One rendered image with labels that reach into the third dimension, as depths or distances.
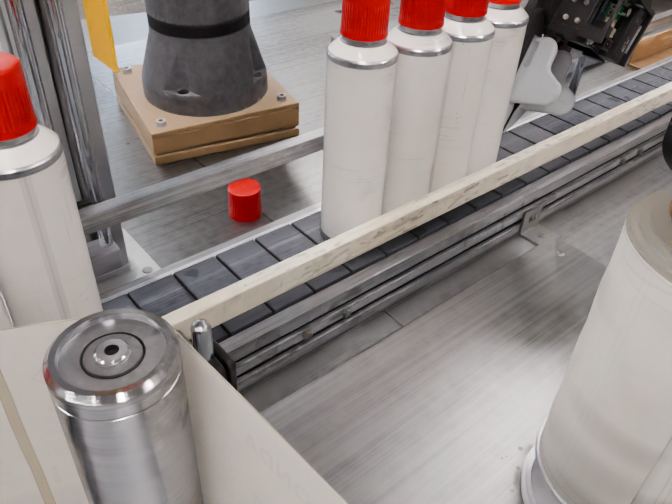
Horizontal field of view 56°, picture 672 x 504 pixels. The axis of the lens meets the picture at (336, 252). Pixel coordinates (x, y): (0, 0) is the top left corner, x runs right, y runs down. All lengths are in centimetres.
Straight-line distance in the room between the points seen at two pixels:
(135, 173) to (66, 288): 37
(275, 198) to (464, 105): 24
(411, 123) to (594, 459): 29
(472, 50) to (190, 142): 36
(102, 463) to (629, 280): 20
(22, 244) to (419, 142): 30
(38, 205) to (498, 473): 29
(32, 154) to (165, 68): 43
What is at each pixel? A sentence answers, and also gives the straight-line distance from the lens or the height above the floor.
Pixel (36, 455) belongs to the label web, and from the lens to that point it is 26.
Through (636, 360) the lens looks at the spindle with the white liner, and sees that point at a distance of 28.
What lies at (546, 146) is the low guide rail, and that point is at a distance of 66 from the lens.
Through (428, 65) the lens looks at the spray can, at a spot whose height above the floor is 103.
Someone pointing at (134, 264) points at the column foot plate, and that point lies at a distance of 60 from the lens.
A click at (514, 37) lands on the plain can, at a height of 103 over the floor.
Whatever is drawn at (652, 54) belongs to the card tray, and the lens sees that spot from 124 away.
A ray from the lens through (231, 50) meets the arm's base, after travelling 75.
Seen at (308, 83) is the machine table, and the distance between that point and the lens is 95.
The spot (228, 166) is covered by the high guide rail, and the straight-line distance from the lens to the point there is 48.
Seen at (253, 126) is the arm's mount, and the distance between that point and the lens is 77.
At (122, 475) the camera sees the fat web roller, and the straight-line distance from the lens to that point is 21.
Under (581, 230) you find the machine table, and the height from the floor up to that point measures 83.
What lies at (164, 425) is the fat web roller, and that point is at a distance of 20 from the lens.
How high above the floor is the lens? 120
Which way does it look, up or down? 38 degrees down
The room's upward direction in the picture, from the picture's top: 3 degrees clockwise
